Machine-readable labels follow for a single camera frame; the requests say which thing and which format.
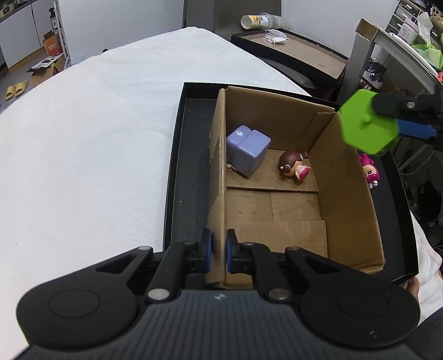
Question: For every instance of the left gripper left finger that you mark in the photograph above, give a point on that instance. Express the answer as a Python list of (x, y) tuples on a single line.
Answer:
[(205, 250)]

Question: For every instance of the brown-haired doll figurine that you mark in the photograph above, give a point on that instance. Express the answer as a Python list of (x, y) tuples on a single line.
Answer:
[(291, 165)]

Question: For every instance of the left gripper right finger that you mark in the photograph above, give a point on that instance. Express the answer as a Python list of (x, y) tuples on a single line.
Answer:
[(233, 257)]

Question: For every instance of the small cardboard box with magazines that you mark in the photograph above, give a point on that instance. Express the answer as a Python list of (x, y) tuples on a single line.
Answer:
[(46, 68)]

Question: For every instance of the green tissue pack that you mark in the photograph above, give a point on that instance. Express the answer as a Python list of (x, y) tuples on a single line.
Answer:
[(431, 54)]

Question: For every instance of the white face mask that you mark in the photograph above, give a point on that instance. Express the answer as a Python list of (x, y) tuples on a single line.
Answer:
[(274, 36)]

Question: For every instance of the yellow slippers pair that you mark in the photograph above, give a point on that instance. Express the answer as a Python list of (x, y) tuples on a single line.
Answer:
[(16, 90)]

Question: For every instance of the green block toy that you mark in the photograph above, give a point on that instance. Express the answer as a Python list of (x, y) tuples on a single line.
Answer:
[(363, 128)]

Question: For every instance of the pink-hooded doll figurine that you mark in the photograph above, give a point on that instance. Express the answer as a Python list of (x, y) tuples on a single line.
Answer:
[(370, 171)]

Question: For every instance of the grey desk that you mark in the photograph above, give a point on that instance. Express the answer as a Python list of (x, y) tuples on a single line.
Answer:
[(403, 68)]

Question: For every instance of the orange box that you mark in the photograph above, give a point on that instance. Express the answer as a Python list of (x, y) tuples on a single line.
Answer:
[(52, 44)]

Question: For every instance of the lavender block toy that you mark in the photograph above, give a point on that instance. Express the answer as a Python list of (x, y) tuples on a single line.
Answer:
[(246, 149)]

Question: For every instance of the white yellow plastic bottle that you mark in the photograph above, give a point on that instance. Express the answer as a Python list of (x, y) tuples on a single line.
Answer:
[(261, 21)]

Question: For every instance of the black framed side board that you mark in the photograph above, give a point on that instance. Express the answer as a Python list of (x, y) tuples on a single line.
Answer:
[(299, 53)]

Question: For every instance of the black tray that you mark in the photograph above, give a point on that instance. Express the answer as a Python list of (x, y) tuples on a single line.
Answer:
[(186, 207)]

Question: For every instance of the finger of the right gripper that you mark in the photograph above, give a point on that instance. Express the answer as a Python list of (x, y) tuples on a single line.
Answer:
[(399, 106), (416, 130)]

